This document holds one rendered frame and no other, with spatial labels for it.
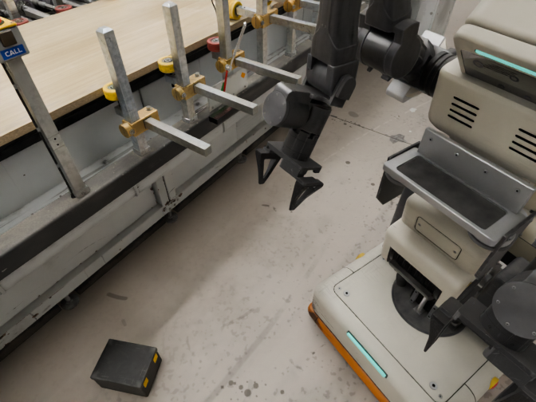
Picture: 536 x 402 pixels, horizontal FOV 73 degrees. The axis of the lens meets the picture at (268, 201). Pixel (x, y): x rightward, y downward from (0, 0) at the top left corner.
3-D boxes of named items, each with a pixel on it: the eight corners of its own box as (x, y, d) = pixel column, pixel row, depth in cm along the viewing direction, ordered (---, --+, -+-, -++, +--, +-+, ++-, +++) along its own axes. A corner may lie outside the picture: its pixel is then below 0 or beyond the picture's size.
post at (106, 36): (151, 159, 135) (112, 26, 101) (144, 165, 133) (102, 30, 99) (145, 156, 136) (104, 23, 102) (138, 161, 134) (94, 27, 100)
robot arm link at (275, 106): (360, 79, 61) (325, 61, 66) (316, 64, 53) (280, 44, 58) (328, 142, 66) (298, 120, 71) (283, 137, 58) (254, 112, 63)
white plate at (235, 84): (248, 87, 165) (246, 66, 158) (210, 112, 150) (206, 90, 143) (246, 87, 165) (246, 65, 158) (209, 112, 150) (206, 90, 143)
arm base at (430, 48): (455, 54, 71) (407, 35, 78) (443, 37, 65) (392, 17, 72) (426, 95, 74) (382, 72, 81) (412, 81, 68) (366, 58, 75)
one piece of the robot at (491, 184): (407, 184, 92) (436, 110, 77) (511, 258, 76) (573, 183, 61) (363, 210, 86) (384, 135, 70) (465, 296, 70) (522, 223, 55)
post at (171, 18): (198, 128, 149) (176, 1, 115) (191, 132, 147) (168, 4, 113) (191, 125, 150) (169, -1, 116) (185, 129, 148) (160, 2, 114)
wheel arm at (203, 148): (212, 154, 116) (211, 143, 113) (206, 159, 114) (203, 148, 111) (124, 112, 134) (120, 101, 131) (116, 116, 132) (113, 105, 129)
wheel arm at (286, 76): (301, 84, 141) (302, 74, 138) (297, 88, 139) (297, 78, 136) (217, 57, 159) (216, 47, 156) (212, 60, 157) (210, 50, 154)
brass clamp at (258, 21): (278, 21, 163) (279, 9, 159) (261, 30, 155) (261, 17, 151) (267, 17, 165) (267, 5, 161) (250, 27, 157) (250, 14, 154)
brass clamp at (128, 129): (161, 122, 129) (158, 110, 126) (132, 140, 121) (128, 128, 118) (149, 116, 132) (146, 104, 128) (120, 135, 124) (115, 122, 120)
